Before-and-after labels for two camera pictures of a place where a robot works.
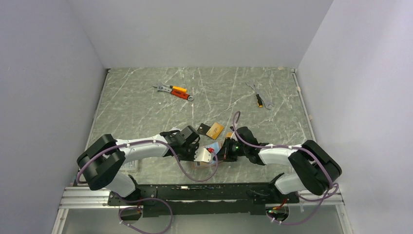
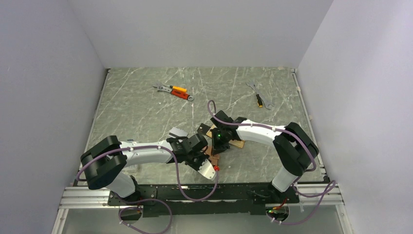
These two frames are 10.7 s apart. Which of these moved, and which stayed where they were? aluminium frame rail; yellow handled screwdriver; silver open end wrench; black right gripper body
Moved: black right gripper body
Stayed: yellow handled screwdriver; aluminium frame rail; silver open end wrench
